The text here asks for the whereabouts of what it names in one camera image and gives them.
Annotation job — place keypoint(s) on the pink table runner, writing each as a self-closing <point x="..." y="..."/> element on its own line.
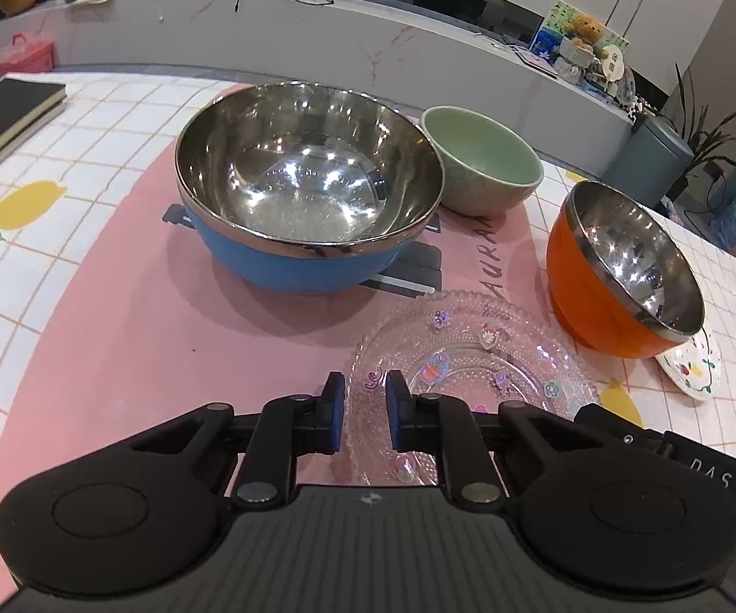
<point x="119" y="345"/>

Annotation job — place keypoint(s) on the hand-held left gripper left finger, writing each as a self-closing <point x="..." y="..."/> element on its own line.
<point x="336" y="410"/>

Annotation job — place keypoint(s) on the landscape picture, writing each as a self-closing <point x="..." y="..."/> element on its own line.
<point x="556" y="16"/>

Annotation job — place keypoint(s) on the grey trash bin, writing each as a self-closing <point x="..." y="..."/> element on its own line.
<point x="649" y="153"/>

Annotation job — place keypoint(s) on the white painted plate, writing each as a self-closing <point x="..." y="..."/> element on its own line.
<point x="694" y="370"/>

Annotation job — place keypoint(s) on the long-leaf potted plant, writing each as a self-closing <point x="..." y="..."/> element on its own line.
<point x="687" y="115"/>

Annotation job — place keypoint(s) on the blue steel bowl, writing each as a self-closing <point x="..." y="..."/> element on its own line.
<point x="304" y="159"/>

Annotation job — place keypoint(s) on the green ceramic bowl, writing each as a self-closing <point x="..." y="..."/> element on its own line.
<point x="483" y="153"/>

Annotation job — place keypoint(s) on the pink storage box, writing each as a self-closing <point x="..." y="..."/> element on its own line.
<point x="23" y="54"/>

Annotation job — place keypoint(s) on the brown teddy bear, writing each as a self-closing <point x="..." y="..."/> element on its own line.
<point x="585" y="29"/>

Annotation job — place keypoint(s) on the white marble tv cabinet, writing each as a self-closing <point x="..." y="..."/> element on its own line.
<point x="278" y="32"/>

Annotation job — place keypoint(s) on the orange steel bowl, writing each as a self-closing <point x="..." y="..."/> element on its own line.
<point x="630" y="255"/>

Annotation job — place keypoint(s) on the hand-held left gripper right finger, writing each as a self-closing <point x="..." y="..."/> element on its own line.
<point x="397" y="410"/>

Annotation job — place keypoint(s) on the clear glass plate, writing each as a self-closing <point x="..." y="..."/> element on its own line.
<point x="470" y="357"/>

